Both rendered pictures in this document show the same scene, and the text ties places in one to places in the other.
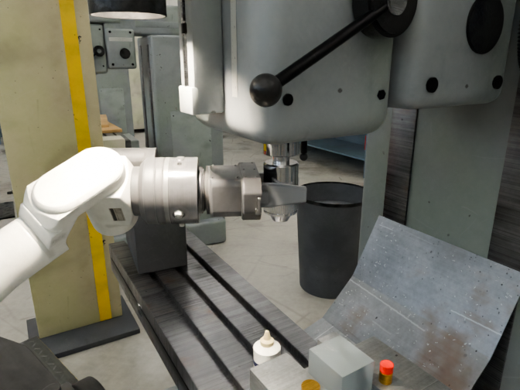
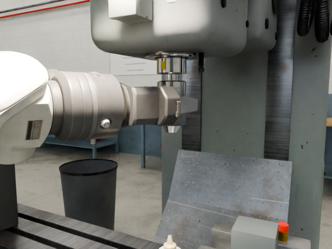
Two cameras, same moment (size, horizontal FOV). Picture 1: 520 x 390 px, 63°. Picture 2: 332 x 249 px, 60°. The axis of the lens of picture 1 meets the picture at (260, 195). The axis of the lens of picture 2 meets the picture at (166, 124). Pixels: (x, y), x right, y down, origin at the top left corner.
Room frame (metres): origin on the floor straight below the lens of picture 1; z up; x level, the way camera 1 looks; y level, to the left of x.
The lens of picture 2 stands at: (0.16, 0.22, 1.25)
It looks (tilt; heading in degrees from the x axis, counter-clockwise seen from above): 7 degrees down; 329
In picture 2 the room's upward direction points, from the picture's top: straight up
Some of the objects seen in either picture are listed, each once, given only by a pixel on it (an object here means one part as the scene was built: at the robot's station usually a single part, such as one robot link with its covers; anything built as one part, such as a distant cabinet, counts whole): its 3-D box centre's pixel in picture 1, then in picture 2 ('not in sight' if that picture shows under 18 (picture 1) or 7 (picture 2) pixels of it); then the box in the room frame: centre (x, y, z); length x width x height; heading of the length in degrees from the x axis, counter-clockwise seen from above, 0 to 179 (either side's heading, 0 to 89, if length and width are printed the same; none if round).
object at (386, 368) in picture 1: (385, 372); (282, 231); (0.43, -0.15, 1.04); 0.02 x 0.02 x 0.03
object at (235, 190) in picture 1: (213, 191); (120, 107); (0.55, 0.06, 1.23); 0.13 x 0.12 x 0.10; 6
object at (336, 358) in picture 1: (340, 374); (254, 245); (0.44, -0.10, 1.03); 0.06 x 0.05 x 0.06; 33
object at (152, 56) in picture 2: not in sight; (171, 56); (0.55, -0.03, 1.31); 0.09 x 0.09 x 0.01
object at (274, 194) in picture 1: (282, 195); (183, 104); (0.52, -0.03, 1.23); 0.06 x 0.02 x 0.03; 96
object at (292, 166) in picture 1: (281, 165); (171, 84); (0.55, -0.03, 1.26); 0.05 x 0.05 x 0.01
